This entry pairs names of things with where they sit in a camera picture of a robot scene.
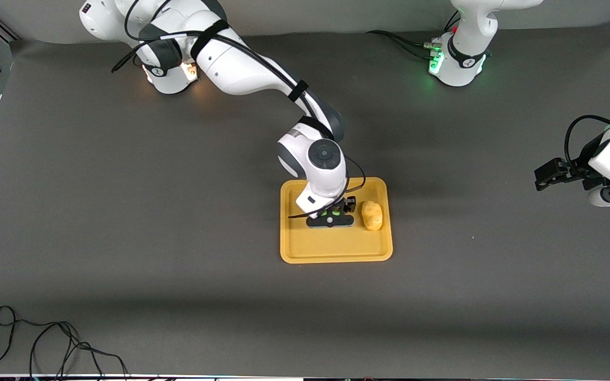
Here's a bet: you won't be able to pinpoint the yellow-brown potato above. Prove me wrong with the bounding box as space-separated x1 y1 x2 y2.
361 201 384 231

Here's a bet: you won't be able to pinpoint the yellow plastic tray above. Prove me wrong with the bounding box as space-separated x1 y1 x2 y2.
280 177 393 264

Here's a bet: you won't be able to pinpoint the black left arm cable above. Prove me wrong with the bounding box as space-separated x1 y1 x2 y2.
564 115 610 175

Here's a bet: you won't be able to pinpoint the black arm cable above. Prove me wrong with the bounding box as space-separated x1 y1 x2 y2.
112 0 366 219
564 115 610 175

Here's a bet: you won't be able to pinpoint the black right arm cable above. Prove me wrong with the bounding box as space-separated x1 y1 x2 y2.
112 0 366 219

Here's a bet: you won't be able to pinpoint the black left base cables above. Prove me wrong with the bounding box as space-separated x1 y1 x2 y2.
367 30 439 60

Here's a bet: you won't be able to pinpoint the thin black loose cable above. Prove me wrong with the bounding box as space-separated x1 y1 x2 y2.
0 305 128 379

